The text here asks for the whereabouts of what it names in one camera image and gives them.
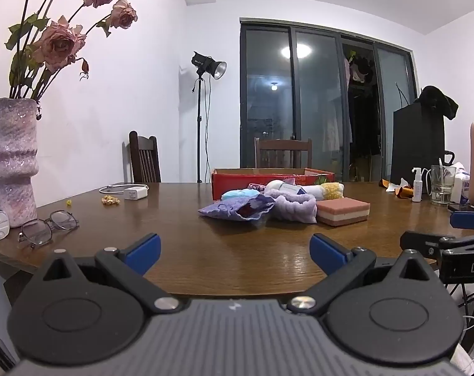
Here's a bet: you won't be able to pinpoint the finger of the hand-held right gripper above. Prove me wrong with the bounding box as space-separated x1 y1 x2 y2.
400 231 474 260
450 211 474 228

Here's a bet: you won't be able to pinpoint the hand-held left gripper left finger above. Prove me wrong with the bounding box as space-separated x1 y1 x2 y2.
43 233 182 316

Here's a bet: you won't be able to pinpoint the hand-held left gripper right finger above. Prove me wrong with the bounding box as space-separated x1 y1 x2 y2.
287 233 433 316

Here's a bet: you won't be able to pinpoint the pink striped sponge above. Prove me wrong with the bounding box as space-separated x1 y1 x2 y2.
316 198 371 227

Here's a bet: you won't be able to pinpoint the lavender fluffy headband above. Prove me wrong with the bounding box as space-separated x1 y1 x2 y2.
264 189 318 225

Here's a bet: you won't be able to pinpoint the yellow loofah sponge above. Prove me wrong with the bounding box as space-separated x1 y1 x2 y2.
320 182 344 201

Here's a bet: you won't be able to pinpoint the purple knitted pouch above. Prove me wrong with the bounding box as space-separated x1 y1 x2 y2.
198 194 277 222

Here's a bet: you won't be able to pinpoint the blue plush toy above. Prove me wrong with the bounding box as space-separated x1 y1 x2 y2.
220 189 259 201

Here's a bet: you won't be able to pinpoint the red cardboard box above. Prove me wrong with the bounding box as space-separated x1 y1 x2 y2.
211 168 335 200

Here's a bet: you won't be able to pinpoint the white tissue pack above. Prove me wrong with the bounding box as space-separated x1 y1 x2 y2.
455 162 473 205

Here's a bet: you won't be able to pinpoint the clear glass cup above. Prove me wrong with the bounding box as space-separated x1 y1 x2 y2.
430 164 457 206

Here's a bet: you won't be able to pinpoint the orange wrapper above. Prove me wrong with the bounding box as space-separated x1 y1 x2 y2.
379 177 415 197

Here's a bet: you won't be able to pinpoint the white spray bottle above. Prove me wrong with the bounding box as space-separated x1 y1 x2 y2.
411 167 424 203

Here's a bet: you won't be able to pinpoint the black paper bag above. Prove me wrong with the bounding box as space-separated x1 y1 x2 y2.
390 104 446 185

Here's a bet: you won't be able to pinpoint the dark wooden chair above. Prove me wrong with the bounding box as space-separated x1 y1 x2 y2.
254 137 313 169
128 130 162 183

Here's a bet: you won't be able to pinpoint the eyeglasses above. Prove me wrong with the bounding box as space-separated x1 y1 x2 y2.
18 210 80 248

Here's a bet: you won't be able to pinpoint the black coat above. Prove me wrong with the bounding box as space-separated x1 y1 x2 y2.
413 85 459 121

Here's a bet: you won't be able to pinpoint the black framed sliding glass door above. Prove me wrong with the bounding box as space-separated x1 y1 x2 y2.
240 18 421 183

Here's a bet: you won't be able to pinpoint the pink speckled ceramic vase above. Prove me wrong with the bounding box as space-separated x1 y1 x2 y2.
0 99 40 228

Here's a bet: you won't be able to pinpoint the hanging clothes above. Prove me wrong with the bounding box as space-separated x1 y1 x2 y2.
344 49 374 85

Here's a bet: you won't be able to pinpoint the studio light on stand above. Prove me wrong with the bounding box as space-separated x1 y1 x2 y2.
190 51 227 183

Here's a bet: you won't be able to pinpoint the dried pink rose bouquet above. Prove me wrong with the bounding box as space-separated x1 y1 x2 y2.
0 0 138 100

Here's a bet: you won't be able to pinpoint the white charger with cable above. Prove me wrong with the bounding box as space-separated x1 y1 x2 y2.
99 183 149 201

